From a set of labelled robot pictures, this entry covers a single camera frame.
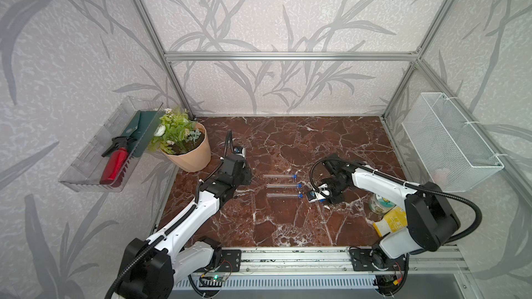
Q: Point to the yellow work glove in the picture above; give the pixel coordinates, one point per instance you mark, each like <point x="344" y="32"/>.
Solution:
<point x="394" y="221"/>

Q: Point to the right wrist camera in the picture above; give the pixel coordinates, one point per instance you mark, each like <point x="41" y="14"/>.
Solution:
<point x="314" y="196"/>

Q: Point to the white wire mesh basket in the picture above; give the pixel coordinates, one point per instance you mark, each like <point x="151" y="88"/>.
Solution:
<point x="449" y="146"/>

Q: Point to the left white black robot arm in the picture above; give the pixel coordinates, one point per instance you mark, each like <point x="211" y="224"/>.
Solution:
<point x="151" y="267"/>

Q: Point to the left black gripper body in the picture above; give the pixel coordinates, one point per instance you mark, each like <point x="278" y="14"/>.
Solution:
<point x="243" y="178"/>

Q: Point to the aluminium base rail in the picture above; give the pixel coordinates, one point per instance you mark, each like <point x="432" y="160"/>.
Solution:
<point x="331" y="260"/>

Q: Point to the clear plastic wall bin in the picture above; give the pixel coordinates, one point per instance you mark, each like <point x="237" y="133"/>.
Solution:
<point x="84" y="173"/>

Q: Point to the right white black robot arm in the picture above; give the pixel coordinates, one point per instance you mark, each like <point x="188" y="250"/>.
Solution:
<point x="431" y="220"/>

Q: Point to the red spray bottle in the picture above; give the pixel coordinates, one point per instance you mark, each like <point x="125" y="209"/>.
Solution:
<point x="118" y="154"/>

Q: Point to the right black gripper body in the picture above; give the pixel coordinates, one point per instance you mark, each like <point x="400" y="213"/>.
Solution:
<point x="334" y="190"/>

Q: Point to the clear test tube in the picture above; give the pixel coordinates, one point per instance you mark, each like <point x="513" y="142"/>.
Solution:
<point x="281" y="186"/>
<point x="282" y="195"/>
<point x="278" y="176"/>

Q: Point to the terracotta pot with green plant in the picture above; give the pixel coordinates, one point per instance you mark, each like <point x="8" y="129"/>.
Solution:
<point x="183" y="141"/>

